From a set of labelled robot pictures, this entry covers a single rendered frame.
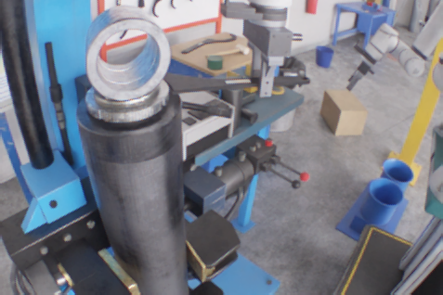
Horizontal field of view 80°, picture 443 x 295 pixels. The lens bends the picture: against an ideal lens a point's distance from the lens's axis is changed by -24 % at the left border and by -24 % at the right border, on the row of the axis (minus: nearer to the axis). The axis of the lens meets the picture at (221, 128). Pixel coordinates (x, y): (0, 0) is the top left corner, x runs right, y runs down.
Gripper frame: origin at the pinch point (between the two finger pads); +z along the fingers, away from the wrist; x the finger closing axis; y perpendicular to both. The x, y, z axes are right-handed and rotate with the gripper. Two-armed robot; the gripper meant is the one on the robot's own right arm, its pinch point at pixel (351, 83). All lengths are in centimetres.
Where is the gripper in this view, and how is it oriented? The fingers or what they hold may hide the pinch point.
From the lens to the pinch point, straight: 152.9
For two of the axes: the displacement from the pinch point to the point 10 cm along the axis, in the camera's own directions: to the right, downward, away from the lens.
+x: 4.3, -3.8, 8.2
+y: 7.8, 6.2, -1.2
